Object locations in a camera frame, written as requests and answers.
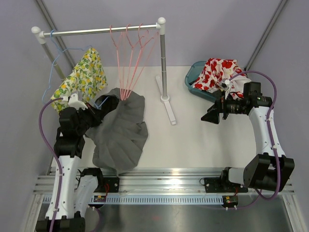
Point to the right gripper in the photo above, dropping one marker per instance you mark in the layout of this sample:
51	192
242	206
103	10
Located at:
213	113

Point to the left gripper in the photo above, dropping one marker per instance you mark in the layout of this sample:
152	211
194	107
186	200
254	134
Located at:
97	115

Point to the grey garment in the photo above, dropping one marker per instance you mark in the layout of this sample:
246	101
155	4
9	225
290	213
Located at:
120	138

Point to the red floral white garment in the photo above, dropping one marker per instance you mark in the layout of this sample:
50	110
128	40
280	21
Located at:
215	70

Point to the pink hanger of dotted skirt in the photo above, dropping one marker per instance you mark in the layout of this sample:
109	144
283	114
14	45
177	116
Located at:
118	46

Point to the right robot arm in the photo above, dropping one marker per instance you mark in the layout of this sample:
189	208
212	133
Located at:
270	169

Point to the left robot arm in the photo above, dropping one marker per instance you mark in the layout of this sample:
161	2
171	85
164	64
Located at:
69	201

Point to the lemon print garment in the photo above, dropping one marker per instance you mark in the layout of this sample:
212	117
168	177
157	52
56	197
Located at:
87	80

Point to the teal plastic bin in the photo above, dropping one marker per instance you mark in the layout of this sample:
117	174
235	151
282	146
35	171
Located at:
192	76

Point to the metal clothes rack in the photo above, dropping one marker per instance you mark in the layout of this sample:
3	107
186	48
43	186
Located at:
161	80

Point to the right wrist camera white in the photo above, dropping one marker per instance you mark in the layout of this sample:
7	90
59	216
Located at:
225	86

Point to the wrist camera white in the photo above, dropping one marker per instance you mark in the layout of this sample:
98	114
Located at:
74	102
225	86

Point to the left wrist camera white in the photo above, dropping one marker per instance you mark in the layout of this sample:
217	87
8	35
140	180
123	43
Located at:
74	102

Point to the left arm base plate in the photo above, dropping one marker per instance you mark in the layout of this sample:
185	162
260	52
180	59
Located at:
108	184

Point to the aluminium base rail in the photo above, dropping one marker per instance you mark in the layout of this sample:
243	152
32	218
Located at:
165	181

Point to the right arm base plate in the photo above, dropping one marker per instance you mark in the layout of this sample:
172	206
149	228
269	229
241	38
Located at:
217	185

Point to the slotted cable duct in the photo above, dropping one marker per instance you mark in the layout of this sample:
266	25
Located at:
159	200

